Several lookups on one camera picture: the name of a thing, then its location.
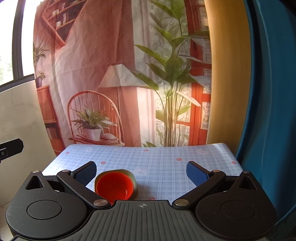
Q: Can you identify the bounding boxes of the red bowl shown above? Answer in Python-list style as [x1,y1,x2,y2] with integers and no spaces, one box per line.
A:
[94,171,135,205]

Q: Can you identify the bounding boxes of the olive green plate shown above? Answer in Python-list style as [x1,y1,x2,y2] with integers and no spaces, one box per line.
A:
[94,169,139,201]

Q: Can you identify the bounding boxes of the blue plaid tablecloth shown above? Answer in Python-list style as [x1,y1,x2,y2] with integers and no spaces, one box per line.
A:
[42,143,243,202]

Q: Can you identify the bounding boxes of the blue curtain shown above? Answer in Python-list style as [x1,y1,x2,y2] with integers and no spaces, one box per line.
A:
[236,1,295,240]

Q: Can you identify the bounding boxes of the printed room backdrop cloth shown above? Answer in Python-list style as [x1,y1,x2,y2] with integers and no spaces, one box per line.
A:
[33,1,212,154]

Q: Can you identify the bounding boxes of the yellow curtain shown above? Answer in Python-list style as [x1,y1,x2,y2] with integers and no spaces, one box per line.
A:
[205,1,251,154]

